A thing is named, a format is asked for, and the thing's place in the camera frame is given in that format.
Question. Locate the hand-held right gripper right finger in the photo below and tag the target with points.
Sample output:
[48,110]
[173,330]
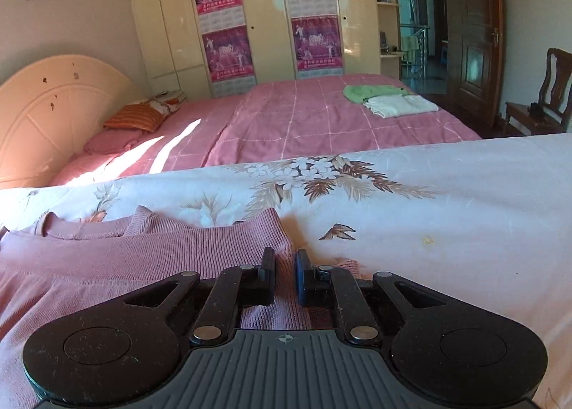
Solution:
[303,277]

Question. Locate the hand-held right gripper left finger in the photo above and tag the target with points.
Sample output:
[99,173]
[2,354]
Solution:
[267,275]

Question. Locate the pink knit sweater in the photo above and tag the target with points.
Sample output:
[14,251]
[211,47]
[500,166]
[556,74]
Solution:
[134,257]

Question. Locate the pink checked bed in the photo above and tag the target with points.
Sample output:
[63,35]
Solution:
[313,123]

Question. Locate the white floral bedsheet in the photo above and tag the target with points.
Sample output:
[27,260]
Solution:
[447,212]

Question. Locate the green folded cloth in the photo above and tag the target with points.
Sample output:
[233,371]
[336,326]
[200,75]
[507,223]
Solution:
[371,93]

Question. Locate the floral pillow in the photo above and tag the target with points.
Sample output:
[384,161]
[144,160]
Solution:
[167,105]

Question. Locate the white folded cloth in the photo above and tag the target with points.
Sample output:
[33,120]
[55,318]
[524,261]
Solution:
[402,105]

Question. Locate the pink pillow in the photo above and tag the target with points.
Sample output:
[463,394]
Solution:
[111,141]

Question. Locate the orange striped pillow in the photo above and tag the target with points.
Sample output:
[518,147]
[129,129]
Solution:
[134,117]

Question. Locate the green towel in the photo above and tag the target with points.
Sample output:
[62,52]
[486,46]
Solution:
[410,49]

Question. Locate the metal stair railing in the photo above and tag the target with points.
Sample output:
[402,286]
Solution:
[415,51]

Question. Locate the cream wardrobe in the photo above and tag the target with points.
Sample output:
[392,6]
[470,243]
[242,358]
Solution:
[268,20]

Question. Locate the cream wooden headboard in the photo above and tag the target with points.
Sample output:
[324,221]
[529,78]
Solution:
[44,118]

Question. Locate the dark object on chair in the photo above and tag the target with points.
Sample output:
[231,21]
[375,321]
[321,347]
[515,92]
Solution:
[535,109]

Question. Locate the brown wooden door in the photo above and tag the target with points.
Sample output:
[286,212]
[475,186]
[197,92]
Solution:
[478,33]

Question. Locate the brown wooden chair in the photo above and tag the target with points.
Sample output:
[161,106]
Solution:
[552,91]

